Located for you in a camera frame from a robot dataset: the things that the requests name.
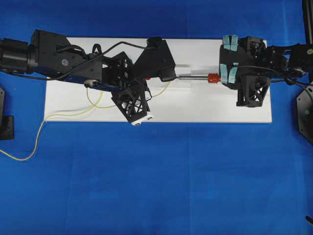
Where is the blue table mat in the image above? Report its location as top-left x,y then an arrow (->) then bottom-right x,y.
0,0 -> 313,235

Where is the white foam board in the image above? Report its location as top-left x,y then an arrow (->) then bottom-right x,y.
44,39 -> 272,123

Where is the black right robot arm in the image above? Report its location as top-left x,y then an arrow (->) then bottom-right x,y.
219,35 -> 313,90

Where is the black aluminium frame rail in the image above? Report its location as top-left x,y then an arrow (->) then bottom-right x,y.
302,0 -> 313,81

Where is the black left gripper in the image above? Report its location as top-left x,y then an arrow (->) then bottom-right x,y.
100,37 -> 176,101

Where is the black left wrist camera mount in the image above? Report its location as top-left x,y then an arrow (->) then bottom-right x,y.
112,85 -> 154,126

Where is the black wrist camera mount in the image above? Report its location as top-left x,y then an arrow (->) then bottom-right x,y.
236,75 -> 271,108
112,85 -> 154,126

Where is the black camera cable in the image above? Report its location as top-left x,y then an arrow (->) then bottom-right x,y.
234,65 -> 313,93
0,41 -> 152,81

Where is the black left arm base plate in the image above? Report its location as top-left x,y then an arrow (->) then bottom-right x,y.
0,85 -> 15,141

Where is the black right camera cable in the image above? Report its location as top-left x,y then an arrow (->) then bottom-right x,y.
234,65 -> 313,93

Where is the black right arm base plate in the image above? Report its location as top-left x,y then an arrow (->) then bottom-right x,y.
296,83 -> 313,144

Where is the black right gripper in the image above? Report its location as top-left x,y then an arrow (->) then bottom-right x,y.
219,35 -> 269,86

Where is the white raised block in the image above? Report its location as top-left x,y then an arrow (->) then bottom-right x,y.
175,65 -> 219,79

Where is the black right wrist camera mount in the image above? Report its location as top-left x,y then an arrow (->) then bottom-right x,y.
236,75 -> 271,108

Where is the black left camera cable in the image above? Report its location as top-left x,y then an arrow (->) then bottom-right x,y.
0,41 -> 152,81

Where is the yellow solder wire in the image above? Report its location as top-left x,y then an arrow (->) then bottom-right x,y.
0,79 -> 172,162

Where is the soldering iron with red collar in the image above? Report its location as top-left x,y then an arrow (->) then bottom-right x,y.
178,73 -> 221,84

